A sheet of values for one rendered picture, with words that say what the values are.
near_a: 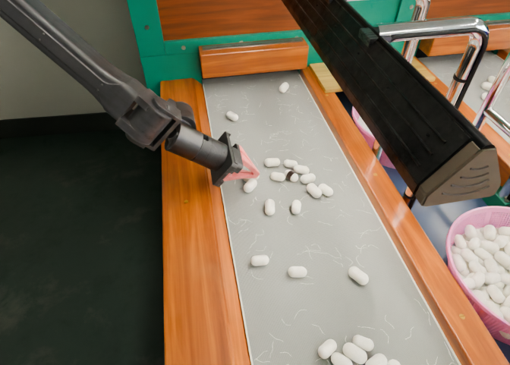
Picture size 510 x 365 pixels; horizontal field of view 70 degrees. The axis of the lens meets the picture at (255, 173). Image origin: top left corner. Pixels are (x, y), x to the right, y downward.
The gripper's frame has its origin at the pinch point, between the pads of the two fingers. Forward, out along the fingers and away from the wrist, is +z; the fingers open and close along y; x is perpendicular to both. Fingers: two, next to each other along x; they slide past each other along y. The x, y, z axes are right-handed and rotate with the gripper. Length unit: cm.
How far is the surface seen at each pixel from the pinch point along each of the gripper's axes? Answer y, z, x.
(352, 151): 4.2, 18.8, -13.9
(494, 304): -33.7, 27.7, -18.4
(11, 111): 133, -47, 116
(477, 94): 24, 56, -41
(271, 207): -8.3, 2.4, 0.2
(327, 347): -35.5, 4.5, -1.0
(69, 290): 28, -4, 103
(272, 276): -21.9, 1.7, 3.5
